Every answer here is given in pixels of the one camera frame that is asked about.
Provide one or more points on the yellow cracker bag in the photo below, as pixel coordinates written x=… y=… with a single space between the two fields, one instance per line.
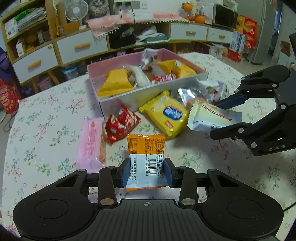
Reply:
x=166 y=113

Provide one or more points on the purple plush toy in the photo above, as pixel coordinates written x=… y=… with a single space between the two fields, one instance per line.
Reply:
x=5 y=66

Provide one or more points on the framed cat picture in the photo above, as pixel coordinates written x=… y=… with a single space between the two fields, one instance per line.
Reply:
x=98 y=8

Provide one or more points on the cream white snack packet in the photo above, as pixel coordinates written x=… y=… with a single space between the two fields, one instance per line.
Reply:
x=205 y=117

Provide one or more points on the white microwave oven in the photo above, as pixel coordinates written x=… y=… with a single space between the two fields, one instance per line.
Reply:
x=220 y=15

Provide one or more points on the pink checked cloth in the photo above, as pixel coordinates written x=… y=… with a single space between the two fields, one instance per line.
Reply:
x=110 y=23

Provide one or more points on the yellow snack bag left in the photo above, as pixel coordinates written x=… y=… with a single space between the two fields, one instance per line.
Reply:
x=117 y=82

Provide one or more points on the pink snack box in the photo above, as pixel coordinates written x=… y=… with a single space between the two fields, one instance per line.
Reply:
x=138 y=96

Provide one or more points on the red packet in box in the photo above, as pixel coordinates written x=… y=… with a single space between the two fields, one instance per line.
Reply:
x=164 y=78

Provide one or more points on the wooden cabinet with drawers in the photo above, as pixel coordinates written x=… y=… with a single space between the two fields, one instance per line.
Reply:
x=61 y=51

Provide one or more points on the pink wafer packet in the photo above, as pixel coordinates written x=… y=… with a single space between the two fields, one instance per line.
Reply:
x=91 y=154

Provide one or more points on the red candy packet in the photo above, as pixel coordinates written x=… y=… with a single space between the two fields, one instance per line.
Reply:
x=119 y=127

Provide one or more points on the clear white bread packet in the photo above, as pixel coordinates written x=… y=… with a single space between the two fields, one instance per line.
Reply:
x=137 y=77

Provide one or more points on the orange white snack packet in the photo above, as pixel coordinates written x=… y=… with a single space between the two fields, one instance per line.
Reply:
x=146 y=153

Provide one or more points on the yellow snack bag right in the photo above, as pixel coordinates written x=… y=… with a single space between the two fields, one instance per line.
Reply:
x=179 y=69

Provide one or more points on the yellow snack bag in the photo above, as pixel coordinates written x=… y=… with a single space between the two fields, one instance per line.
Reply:
x=179 y=69
x=117 y=82

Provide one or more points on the white desk fan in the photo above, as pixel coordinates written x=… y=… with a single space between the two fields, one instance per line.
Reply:
x=76 y=11

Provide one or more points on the white crumpled snack packet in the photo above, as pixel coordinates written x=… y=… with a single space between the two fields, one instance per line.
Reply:
x=149 y=58

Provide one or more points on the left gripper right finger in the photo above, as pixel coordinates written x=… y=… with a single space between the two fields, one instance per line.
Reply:
x=185 y=178

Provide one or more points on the red gift bag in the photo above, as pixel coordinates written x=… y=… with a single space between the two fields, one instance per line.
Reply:
x=9 y=97

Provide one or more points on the floral tablecloth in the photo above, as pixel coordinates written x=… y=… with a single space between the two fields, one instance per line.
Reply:
x=43 y=143

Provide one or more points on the silver biscuit packet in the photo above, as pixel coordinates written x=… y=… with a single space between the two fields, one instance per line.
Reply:
x=210 y=91

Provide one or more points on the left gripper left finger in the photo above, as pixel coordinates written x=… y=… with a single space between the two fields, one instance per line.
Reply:
x=107 y=180

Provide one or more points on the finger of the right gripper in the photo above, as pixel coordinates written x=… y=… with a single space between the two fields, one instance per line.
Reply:
x=232 y=131
x=231 y=101

